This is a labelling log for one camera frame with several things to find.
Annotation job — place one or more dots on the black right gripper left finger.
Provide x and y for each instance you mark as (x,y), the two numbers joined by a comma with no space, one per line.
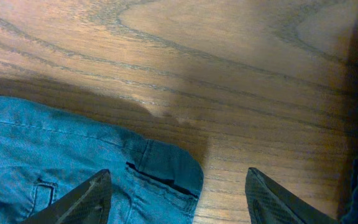
(88,203)

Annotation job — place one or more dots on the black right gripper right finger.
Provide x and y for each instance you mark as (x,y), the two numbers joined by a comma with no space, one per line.
(269,202)

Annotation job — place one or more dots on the dark blue shorts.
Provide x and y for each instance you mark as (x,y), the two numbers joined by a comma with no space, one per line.
(46,152)

